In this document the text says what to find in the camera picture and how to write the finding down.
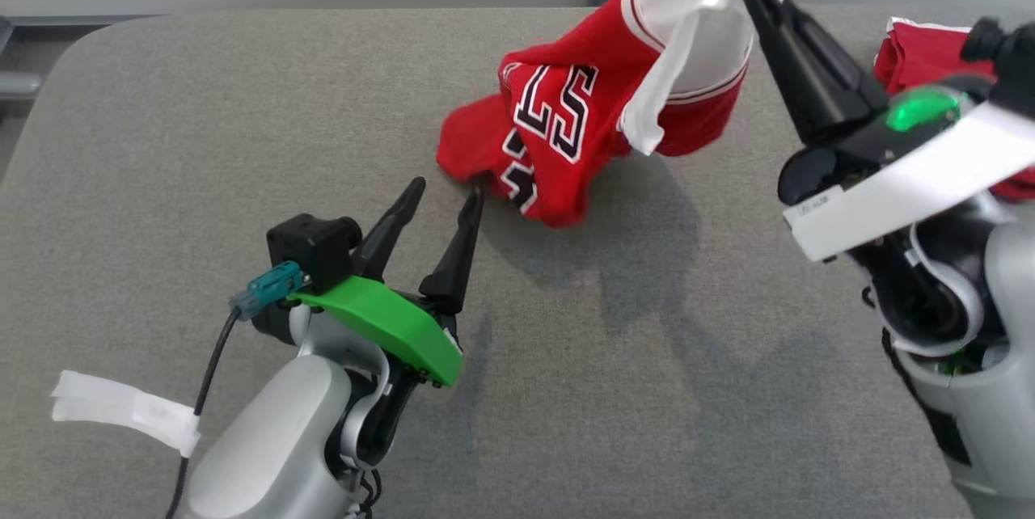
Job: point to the grey fabric sofa seat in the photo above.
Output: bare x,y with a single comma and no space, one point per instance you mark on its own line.
647,381

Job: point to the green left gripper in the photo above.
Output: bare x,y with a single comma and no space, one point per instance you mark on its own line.
388,325

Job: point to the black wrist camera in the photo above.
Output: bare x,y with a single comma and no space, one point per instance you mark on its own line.
311,248
1011,58

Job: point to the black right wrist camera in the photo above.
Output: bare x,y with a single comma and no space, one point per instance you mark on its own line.
1011,58

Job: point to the red jersey with white sleeves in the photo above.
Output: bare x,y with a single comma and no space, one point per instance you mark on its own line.
485,139

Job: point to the red shorts with white stripes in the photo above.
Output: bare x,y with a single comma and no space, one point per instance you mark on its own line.
922,58

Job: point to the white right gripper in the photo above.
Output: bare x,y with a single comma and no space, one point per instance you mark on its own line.
889,187

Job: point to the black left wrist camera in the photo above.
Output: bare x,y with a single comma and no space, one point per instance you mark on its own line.
311,248

